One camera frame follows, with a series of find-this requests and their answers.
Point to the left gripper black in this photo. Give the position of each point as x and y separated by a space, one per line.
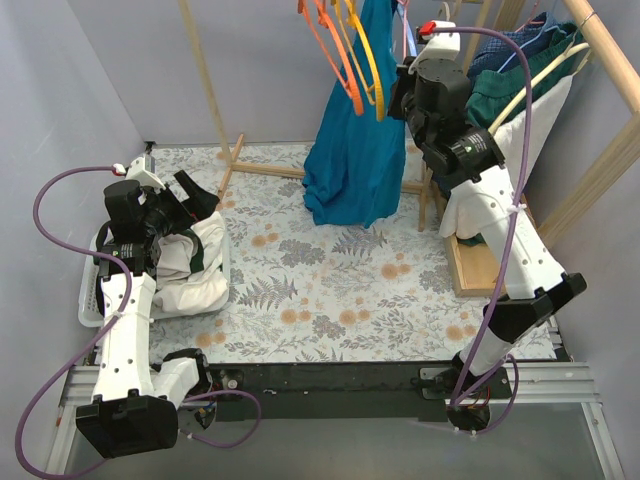
175 208

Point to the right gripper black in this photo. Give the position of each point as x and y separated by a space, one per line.
398 93

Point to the dark green raglan shirt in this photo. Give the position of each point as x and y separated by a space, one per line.
181 254

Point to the light blue hanger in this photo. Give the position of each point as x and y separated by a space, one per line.
413 43

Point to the teal blue t shirt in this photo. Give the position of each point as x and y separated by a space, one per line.
354 170

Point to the white t shirt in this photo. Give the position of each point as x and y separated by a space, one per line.
202 292

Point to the yellow plastic hanger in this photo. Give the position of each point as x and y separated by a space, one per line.
367 70

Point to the beige wooden hanger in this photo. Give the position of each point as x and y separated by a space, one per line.
448 10

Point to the pink wire hanger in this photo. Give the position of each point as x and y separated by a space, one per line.
406 33

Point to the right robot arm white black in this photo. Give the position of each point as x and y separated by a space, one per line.
429 96

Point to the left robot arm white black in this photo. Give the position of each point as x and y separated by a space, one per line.
132 409

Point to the cream plastic hanger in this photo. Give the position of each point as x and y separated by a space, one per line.
551 67

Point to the teal green garment right rack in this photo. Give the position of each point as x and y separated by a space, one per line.
497 77

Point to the floral table cloth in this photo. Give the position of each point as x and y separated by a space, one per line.
303 292

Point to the white plastic laundry basket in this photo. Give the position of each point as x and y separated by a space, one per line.
89 314

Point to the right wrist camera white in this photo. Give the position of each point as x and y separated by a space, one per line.
435 45

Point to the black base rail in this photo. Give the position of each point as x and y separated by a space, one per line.
363 390

